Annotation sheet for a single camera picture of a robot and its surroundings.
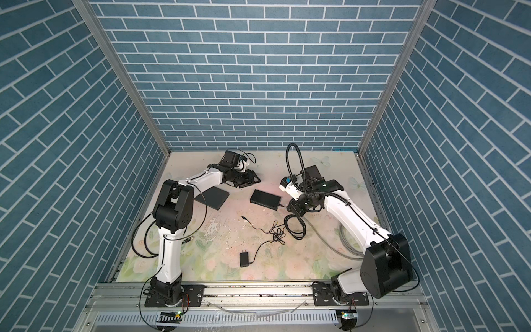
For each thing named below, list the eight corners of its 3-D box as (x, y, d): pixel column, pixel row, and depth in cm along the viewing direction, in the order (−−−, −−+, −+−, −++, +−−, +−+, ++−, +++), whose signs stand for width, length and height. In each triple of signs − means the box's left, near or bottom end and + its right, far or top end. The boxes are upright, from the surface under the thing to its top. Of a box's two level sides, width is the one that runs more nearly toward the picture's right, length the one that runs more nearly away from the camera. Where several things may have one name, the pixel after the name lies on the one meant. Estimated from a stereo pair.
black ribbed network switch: (249, 202, 101) (249, 200, 99) (255, 191, 105) (254, 188, 104) (277, 211, 98) (277, 208, 97) (281, 199, 103) (281, 196, 101)
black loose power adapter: (240, 267, 82) (239, 266, 80) (240, 252, 86) (239, 250, 84) (248, 266, 82) (248, 265, 81) (248, 251, 86) (247, 249, 85)
